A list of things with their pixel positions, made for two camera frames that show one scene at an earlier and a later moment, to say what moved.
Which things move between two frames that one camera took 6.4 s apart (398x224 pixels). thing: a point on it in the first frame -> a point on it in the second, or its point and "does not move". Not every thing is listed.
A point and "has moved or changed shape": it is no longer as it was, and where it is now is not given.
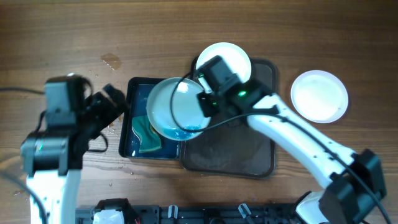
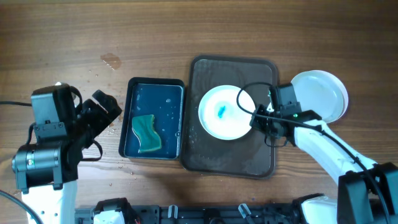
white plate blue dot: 234,56 has moved or changed shape
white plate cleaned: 319,96 does not move
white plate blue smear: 173,110 -> 322,93
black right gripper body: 205,104 -> 261,121
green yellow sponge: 148,139 does not move
